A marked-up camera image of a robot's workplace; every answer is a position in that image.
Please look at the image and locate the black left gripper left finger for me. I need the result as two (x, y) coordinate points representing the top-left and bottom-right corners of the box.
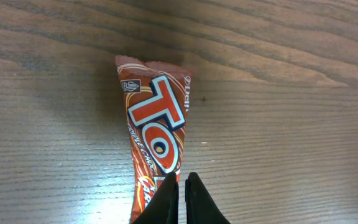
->
(132, 172), (179, 224)

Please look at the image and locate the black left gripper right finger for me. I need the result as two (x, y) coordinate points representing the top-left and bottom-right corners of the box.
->
(185, 172), (230, 224)

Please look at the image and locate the red Top chocolate bar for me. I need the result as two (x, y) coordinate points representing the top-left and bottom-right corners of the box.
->
(116, 55), (192, 223)

